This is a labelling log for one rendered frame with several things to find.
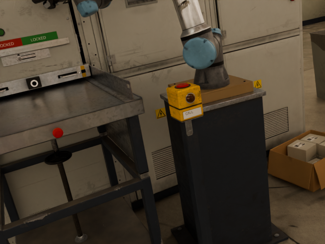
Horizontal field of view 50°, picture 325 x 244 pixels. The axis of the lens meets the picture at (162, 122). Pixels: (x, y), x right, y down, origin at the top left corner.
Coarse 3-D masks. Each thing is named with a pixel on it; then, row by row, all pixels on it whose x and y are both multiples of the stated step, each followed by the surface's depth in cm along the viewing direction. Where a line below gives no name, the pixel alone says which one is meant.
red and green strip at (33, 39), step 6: (30, 36) 159; (36, 36) 160; (42, 36) 161; (48, 36) 162; (54, 36) 163; (0, 42) 155; (6, 42) 156; (12, 42) 156; (18, 42) 158; (24, 42) 159; (30, 42) 160; (36, 42) 161; (0, 48) 155
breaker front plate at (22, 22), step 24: (0, 0) 151; (24, 0) 155; (0, 24) 153; (24, 24) 157; (48, 24) 161; (72, 24) 165; (48, 48) 164; (72, 48) 168; (0, 72) 157; (24, 72) 162
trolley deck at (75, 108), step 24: (24, 96) 161; (48, 96) 152; (72, 96) 144; (96, 96) 137; (0, 120) 126; (24, 120) 121; (48, 120) 116; (72, 120) 115; (96, 120) 118; (0, 144) 108; (24, 144) 110
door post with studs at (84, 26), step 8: (72, 0) 170; (80, 16) 173; (88, 16) 175; (80, 24) 173; (88, 24) 176; (80, 32) 176; (88, 32) 177; (88, 40) 178; (88, 48) 179; (88, 56) 180; (96, 56) 181; (96, 64) 182; (120, 168) 202; (120, 176) 203; (128, 200) 209
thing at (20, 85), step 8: (88, 64) 172; (48, 72) 166; (56, 72) 166; (64, 72) 168; (72, 72) 169; (88, 72) 173; (16, 80) 160; (24, 80) 161; (48, 80) 166; (56, 80) 167; (64, 80) 169; (0, 88) 158; (8, 88) 159; (16, 88) 161; (24, 88) 162; (0, 96) 159
